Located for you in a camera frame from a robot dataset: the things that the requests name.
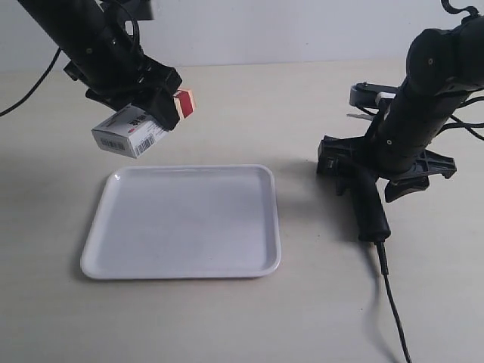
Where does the black handheld barcode scanner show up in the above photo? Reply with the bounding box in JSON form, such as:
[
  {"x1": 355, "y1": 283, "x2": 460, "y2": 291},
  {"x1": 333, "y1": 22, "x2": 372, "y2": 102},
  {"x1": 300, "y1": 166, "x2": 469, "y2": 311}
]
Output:
[{"x1": 317, "y1": 135, "x2": 391, "y2": 244}]

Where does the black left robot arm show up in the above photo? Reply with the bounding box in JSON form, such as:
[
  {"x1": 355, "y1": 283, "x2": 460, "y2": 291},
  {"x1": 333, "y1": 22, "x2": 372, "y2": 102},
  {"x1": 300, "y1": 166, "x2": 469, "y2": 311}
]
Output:
[{"x1": 20, "y1": 1, "x2": 182, "y2": 131}]

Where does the white red medicine box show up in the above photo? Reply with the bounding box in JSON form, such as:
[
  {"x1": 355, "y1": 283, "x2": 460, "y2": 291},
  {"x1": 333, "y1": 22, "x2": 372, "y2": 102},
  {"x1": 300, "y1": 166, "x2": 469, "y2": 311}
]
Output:
[{"x1": 91, "y1": 88, "x2": 198, "y2": 160}]

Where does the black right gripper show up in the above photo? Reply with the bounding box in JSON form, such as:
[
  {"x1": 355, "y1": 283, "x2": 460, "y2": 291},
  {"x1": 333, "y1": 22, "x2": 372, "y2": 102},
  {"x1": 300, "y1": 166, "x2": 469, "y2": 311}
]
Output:
[{"x1": 320, "y1": 113, "x2": 457, "y2": 202}]

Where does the black scanner cable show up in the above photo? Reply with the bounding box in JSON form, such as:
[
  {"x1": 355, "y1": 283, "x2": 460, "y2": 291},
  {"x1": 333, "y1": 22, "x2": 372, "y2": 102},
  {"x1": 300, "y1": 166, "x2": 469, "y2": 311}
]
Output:
[{"x1": 374, "y1": 239, "x2": 414, "y2": 363}]

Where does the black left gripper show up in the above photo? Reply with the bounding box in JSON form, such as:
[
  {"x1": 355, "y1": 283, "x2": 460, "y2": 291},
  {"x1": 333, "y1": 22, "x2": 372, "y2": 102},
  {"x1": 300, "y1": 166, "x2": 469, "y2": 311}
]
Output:
[{"x1": 63, "y1": 41, "x2": 182, "y2": 131}]

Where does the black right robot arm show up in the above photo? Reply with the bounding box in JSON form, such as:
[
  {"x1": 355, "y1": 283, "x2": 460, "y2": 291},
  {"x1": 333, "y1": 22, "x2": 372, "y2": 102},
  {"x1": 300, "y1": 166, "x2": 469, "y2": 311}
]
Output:
[{"x1": 317, "y1": 15, "x2": 483, "y2": 203}]

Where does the white plastic tray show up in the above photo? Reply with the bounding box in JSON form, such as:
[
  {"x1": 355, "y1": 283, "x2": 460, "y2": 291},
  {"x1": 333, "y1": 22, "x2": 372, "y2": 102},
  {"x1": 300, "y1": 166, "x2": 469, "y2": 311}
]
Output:
[{"x1": 80, "y1": 164, "x2": 281, "y2": 280}]

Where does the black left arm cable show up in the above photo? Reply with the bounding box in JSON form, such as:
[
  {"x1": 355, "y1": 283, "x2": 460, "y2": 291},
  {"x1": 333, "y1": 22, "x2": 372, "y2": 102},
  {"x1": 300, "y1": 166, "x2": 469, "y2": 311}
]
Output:
[{"x1": 0, "y1": 47, "x2": 61, "y2": 117}]

